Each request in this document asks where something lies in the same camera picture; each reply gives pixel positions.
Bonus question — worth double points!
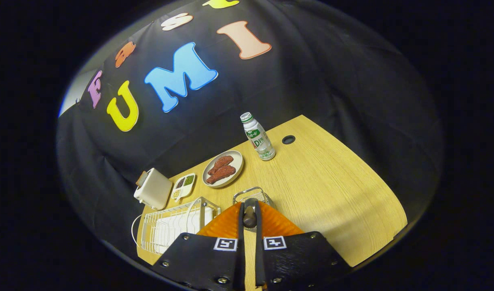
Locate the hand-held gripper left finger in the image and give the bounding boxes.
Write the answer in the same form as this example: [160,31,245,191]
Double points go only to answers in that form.
[152,202,246,291]

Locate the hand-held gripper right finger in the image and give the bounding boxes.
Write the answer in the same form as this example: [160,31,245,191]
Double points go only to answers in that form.
[255,201,352,291]

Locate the white wire dish rack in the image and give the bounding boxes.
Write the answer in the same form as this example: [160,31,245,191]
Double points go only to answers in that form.
[131,196,222,255]

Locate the metal wire basket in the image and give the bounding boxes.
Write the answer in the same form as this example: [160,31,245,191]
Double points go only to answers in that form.
[232,186,277,232]

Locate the white divided condiment dish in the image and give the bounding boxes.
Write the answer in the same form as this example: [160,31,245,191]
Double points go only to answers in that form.
[171,173,196,202]

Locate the beige plate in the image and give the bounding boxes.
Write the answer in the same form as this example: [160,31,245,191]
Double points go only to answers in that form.
[202,150,245,189]

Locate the white toaster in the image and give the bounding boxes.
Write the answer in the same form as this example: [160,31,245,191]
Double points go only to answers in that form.
[133,168,173,211]

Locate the red-brown meat piece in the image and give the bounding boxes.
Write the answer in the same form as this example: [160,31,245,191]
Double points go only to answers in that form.
[206,165,236,185]
[208,155,234,175]

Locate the white green-label drink bottle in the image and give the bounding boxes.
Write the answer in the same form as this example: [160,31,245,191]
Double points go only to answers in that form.
[240,112,277,162]

